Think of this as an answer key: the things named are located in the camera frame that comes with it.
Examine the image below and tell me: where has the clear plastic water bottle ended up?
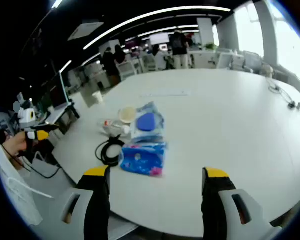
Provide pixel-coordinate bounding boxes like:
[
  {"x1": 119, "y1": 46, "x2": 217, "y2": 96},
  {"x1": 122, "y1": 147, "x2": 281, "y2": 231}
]
[{"x1": 98, "y1": 119, "x2": 131, "y2": 138}]

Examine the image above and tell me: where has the white wall screen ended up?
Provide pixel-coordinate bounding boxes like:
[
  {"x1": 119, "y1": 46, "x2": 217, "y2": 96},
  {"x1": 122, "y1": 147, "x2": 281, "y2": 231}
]
[{"x1": 149, "y1": 33, "x2": 171, "y2": 46}]

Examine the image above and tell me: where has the white paper cup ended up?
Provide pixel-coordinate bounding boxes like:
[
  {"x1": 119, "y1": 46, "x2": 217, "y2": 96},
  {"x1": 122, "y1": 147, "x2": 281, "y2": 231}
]
[{"x1": 91, "y1": 90, "x2": 105, "y2": 104}]

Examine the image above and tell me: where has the white office desk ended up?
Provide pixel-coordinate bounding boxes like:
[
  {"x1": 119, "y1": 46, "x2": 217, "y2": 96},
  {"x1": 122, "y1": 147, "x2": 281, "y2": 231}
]
[{"x1": 44, "y1": 101, "x2": 81, "y2": 136}]

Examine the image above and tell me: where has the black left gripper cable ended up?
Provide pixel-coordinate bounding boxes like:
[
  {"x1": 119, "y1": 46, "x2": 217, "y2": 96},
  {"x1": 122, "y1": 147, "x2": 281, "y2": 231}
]
[{"x1": 0, "y1": 143, "x2": 62, "y2": 180}]

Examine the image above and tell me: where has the long ceiling light strip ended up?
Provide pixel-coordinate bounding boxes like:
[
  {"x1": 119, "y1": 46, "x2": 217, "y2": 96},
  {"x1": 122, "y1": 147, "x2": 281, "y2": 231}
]
[{"x1": 83, "y1": 5, "x2": 232, "y2": 51}]

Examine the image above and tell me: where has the large bright window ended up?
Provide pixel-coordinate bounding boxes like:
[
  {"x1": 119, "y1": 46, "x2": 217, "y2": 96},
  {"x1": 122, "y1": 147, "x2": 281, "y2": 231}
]
[{"x1": 266, "y1": 0, "x2": 300, "y2": 83}]

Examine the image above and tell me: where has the white table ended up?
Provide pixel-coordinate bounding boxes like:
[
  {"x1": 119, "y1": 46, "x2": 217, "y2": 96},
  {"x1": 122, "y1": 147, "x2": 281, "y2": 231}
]
[{"x1": 51, "y1": 68, "x2": 300, "y2": 238}]

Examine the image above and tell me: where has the person's left hand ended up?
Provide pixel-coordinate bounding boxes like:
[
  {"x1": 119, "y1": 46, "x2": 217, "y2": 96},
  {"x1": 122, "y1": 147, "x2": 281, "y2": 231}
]
[{"x1": 1, "y1": 132, "x2": 29, "y2": 158}]

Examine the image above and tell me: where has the clear package with blue pad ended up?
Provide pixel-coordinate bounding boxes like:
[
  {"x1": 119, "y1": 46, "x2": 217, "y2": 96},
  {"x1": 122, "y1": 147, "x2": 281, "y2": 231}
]
[{"x1": 130, "y1": 101, "x2": 166, "y2": 144}]

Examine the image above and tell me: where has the white cable with adapter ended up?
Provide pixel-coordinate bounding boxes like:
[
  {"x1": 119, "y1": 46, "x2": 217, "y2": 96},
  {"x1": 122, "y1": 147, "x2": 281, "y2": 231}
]
[{"x1": 265, "y1": 76, "x2": 291, "y2": 103}]

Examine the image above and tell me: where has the black computer monitor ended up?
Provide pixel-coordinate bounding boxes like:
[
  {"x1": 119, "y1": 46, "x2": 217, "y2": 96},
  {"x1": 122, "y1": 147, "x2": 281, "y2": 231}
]
[{"x1": 49, "y1": 71, "x2": 72, "y2": 109}]

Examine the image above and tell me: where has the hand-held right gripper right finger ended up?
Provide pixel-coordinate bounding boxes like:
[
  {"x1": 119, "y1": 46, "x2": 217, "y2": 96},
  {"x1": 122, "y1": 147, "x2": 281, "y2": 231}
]
[{"x1": 201, "y1": 166, "x2": 283, "y2": 240}]

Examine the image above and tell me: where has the blue patterned packet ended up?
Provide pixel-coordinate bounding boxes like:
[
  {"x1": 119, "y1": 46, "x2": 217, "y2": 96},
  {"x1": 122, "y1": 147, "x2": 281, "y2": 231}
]
[{"x1": 118, "y1": 141, "x2": 168, "y2": 178}]

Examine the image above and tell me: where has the narrow bright window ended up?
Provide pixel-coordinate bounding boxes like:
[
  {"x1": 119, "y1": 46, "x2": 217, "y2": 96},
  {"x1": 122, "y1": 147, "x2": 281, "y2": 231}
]
[{"x1": 234, "y1": 3, "x2": 265, "y2": 56}]

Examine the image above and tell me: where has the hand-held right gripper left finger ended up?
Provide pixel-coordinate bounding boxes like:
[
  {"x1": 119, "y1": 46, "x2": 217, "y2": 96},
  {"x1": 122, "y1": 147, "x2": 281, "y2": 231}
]
[{"x1": 57, "y1": 164, "x2": 112, "y2": 240}]

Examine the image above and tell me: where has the ceiling air conditioner panel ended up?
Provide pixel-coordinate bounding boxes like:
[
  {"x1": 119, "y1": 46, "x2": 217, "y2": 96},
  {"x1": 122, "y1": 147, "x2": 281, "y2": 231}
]
[{"x1": 67, "y1": 22, "x2": 105, "y2": 42}]

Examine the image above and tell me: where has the white office chair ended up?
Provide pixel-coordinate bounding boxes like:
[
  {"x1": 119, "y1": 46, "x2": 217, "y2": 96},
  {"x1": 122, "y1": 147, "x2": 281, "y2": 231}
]
[{"x1": 116, "y1": 60, "x2": 139, "y2": 82}]

